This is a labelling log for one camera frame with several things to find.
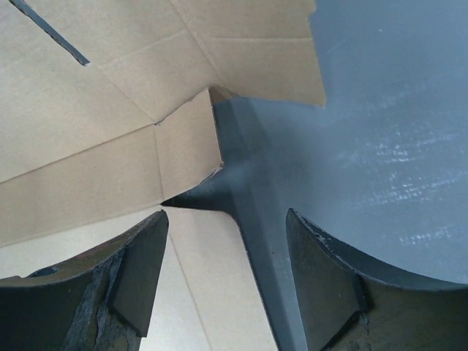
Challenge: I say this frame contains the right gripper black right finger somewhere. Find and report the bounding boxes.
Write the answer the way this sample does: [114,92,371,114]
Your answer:
[286,209,467,350]

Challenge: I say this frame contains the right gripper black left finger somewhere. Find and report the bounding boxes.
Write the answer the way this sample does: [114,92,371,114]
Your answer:
[1,211,169,350]

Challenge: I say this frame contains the brown cardboard box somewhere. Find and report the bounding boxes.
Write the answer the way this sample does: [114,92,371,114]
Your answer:
[1,1,325,350]

